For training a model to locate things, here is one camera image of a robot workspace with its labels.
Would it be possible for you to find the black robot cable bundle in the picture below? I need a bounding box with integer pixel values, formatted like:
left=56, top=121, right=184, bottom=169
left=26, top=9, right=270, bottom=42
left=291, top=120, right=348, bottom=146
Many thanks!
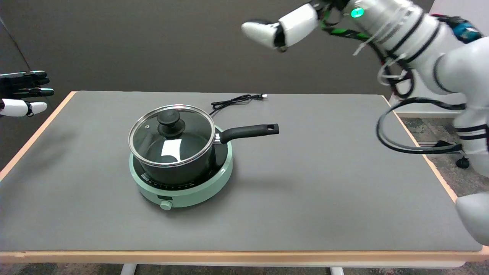
left=376, top=53, right=467, bottom=155

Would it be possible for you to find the black power cord with plug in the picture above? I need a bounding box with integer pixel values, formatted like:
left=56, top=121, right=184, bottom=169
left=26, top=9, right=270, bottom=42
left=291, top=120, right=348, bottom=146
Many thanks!
left=209, top=94, right=268, bottom=117

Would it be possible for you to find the black pot with long handle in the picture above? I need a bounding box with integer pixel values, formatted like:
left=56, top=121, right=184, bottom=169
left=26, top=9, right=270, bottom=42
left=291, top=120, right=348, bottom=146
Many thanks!
left=132, top=123, right=280, bottom=186

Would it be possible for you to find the grey table mat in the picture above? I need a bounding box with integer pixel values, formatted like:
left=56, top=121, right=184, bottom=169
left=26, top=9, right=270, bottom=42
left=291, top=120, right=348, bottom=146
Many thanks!
left=0, top=91, right=483, bottom=252

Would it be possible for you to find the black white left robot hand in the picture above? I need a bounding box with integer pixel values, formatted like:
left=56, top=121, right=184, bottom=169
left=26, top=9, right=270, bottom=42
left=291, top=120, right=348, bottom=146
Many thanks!
left=0, top=71, right=55, bottom=118

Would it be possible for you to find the glass pot lid black knob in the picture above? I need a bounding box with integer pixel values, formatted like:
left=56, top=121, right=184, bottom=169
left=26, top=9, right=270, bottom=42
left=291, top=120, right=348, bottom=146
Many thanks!
left=128, top=104, right=217, bottom=168

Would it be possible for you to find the black chair base with caster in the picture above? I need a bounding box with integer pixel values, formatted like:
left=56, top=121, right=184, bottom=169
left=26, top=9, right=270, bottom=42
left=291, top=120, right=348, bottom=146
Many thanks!
left=418, top=141, right=471, bottom=170

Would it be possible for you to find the mint green induction cooker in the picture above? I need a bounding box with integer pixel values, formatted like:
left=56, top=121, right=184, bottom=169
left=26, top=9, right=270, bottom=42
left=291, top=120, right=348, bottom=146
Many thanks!
left=129, top=126, right=233, bottom=211

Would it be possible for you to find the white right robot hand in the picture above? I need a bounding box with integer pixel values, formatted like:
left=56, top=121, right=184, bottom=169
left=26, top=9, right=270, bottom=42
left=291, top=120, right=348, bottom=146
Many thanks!
left=241, top=0, right=352, bottom=52

